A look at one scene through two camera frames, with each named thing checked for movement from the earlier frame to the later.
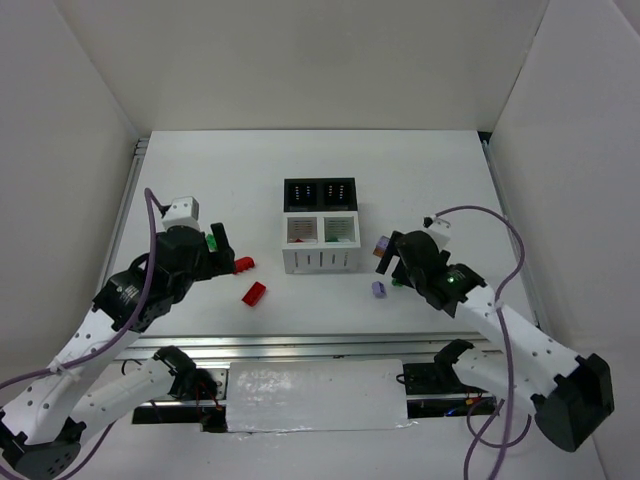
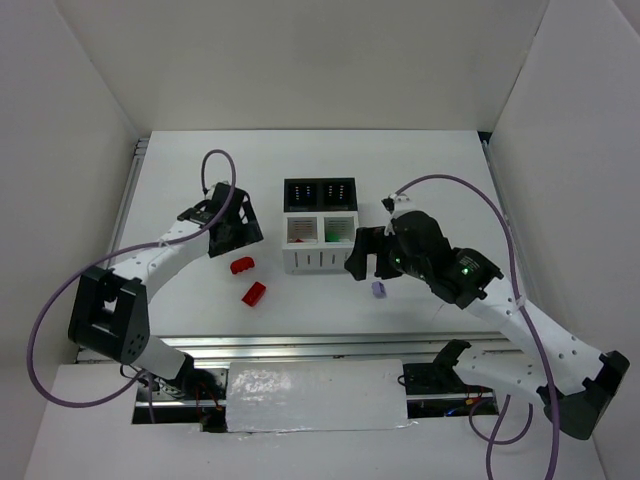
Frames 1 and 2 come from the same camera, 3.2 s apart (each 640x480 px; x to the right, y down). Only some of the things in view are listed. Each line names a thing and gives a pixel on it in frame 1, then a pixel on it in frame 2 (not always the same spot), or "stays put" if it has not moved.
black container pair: [324, 194] stays put
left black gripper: [218, 251] -> [240, 226]
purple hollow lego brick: [378, 289] stays put
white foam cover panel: [316, 395] stays put
